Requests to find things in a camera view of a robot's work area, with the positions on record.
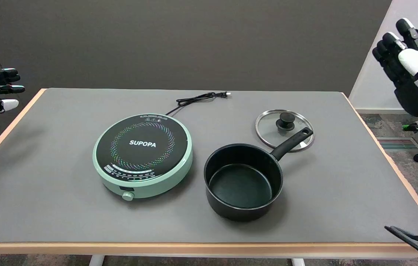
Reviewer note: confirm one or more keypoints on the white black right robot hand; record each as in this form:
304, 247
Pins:
417, 70

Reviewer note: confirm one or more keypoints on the striped floor vent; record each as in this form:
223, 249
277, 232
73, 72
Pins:
397, 144

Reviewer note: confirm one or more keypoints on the grey table mat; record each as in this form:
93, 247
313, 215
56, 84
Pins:
46, 184

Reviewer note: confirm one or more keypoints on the green round induction cooker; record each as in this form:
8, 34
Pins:
142, 144

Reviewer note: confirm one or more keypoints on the glass lid with black knob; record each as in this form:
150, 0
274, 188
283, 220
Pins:
268, 129

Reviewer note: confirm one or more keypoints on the white table leg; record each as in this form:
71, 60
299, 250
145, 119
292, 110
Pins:
298, 262
97, 261

